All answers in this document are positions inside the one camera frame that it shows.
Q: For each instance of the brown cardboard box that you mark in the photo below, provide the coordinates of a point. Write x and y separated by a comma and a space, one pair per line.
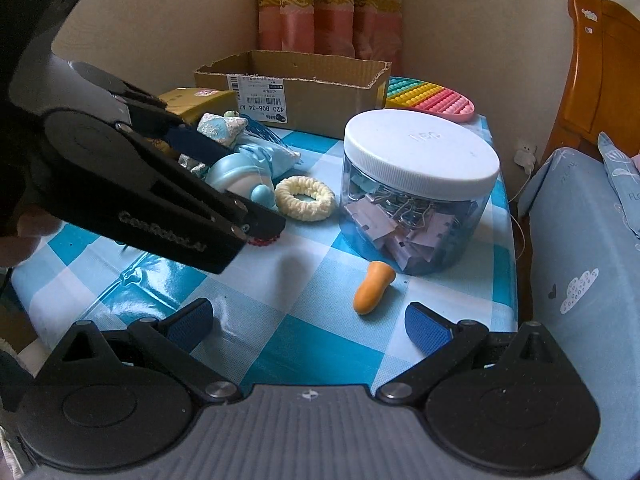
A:
310, 105

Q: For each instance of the rainbow pop bubble toy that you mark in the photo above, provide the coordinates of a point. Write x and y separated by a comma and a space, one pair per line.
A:
430, 97

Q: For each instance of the wooden bed headboard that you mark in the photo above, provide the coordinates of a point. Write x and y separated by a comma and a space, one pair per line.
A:
595, 75

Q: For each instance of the blue cloud print bedsheet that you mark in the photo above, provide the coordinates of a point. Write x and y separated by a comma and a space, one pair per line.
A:
580, 285

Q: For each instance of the pink patterned curtain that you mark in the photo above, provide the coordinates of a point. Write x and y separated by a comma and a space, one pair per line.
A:
325, 10

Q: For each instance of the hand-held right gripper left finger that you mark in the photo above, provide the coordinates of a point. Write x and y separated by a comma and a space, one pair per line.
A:
192, 319

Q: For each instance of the blue white plastic packet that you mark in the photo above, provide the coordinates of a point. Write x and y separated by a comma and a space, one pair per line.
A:
272, 155

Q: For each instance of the blue checked tablecloth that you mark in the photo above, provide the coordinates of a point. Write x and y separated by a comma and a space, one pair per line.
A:
300, 320

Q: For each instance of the person's left hand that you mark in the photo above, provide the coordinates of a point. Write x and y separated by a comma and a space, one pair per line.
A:
27, 232

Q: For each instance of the cream knitted scrunchie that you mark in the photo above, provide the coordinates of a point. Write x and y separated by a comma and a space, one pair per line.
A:
305, 199

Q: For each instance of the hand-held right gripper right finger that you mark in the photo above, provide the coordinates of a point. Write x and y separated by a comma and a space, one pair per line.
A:
425, 329

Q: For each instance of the red dotted ball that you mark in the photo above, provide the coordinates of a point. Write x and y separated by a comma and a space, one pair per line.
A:
264, 243

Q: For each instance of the light blue round plush toy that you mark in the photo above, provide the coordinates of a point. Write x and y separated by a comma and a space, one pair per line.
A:
240, 172

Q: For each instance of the blue printed pillow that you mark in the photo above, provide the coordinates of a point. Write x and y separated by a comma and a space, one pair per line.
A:
622, 180

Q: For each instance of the white wall charger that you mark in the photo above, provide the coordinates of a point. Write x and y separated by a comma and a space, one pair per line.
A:
525, 154

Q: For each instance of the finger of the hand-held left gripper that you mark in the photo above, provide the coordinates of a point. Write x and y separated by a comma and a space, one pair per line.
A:
200, 220
197, 141

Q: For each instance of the clear jar with white lid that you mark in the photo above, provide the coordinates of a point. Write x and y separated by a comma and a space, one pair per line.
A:
420, 175

